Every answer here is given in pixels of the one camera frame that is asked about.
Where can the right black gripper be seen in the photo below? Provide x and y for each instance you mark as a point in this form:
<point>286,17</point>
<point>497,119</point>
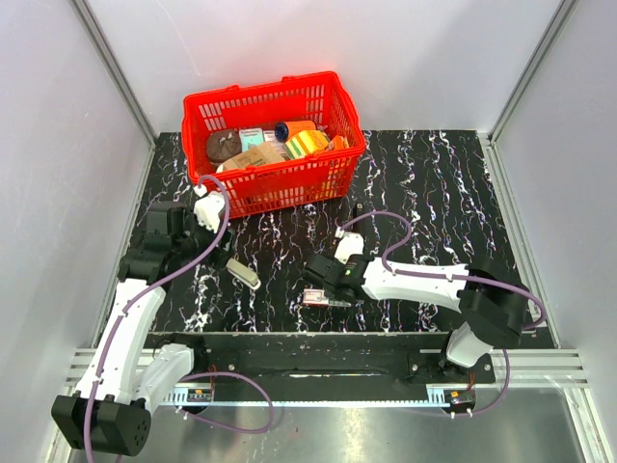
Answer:
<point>344,260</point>

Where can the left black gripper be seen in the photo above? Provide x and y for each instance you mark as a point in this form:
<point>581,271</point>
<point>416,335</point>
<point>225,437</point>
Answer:
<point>224,251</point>

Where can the beige and white stapler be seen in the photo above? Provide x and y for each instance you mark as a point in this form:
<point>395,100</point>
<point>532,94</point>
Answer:
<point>243,273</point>

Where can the red white staple box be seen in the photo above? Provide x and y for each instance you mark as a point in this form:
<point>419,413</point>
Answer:
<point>318,297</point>

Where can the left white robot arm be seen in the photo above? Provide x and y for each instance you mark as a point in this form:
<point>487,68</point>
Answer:
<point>113,403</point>

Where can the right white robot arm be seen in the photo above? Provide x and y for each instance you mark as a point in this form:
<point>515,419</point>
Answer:
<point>483,293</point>

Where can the brown round bun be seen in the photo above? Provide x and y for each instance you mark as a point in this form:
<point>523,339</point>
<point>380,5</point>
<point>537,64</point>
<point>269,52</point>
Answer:
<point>222,145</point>

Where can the brown cardboard box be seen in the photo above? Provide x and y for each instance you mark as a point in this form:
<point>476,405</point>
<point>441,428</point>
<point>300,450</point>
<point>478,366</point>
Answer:
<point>260,155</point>

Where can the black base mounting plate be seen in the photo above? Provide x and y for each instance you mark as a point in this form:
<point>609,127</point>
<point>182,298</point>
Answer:
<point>395,354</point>

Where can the teal white small box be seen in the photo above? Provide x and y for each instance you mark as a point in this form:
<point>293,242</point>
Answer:
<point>250,138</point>

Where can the red plastic shopping basket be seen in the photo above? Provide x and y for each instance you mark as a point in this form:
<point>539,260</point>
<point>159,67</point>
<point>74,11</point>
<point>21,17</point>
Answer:
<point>319,97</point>

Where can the orange tube blue cap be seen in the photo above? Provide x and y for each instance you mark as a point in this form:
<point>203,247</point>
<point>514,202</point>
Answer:
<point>285,130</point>

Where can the yellow green sponge pack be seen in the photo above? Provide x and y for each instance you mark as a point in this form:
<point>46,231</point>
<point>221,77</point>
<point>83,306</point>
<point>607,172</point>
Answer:
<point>306,142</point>

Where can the orange snack packet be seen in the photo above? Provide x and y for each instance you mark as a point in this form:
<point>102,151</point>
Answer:
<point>337,143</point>

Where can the aluminium frame rail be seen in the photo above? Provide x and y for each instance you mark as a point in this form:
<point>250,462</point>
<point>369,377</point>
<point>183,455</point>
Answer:
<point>377,389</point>

